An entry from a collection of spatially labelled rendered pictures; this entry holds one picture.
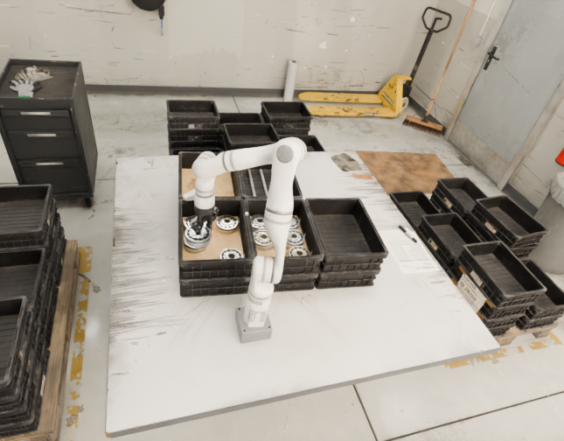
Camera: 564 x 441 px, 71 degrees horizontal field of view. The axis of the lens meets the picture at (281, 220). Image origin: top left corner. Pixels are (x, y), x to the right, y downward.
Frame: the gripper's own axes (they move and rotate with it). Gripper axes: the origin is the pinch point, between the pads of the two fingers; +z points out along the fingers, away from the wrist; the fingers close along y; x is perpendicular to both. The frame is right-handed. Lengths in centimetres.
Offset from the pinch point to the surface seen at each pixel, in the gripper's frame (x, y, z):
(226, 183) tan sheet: 32, 46, 17
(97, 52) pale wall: 316, 146, 53
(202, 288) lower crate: -7.0, -7.0, 23.8
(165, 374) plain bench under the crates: -23, -40, 30
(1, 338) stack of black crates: 47, -69, 51
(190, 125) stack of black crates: 134, 110, 47
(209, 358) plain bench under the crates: -29.8, -24.5, 30.1
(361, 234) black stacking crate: -40, 68, 17
